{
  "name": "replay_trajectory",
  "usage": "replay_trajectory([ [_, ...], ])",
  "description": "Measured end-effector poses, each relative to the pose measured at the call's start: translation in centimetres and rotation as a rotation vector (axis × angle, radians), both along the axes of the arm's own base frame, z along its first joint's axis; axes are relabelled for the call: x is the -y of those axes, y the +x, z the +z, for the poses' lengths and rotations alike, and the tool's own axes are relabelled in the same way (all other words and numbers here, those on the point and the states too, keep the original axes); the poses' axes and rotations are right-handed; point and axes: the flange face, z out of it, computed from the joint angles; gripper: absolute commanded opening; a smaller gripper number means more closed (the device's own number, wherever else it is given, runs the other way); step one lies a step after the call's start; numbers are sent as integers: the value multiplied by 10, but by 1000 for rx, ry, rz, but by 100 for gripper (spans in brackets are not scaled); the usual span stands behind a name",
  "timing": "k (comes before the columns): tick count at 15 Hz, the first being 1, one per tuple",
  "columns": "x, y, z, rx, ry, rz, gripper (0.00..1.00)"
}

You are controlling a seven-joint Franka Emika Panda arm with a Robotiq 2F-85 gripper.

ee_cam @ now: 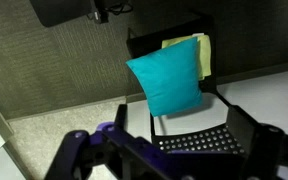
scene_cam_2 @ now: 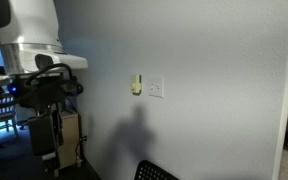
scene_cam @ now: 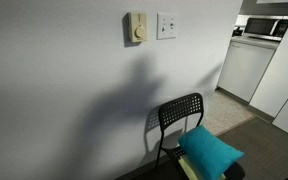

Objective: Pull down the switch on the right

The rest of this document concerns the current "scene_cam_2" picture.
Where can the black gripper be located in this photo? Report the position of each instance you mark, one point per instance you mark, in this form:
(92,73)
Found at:
(41,135)

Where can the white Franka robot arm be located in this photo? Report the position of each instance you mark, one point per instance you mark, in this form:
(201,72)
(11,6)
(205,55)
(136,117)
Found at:
(30,20)

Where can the light wooden cabinet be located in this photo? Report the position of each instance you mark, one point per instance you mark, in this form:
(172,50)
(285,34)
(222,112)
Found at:
(69,140)

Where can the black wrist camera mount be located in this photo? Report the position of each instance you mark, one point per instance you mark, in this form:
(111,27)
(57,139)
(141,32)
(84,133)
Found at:
(40,95)

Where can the pale yellow wall device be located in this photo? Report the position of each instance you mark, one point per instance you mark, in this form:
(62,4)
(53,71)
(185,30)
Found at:
(136,84)

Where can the white double switch plate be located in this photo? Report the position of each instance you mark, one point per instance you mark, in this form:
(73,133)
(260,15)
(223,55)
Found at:
(156,94)

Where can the white switch toggle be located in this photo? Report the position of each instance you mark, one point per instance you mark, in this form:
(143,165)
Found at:
(151,87)
(158,87)

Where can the white door frame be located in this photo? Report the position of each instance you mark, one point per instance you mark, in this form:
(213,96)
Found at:
(285,100)

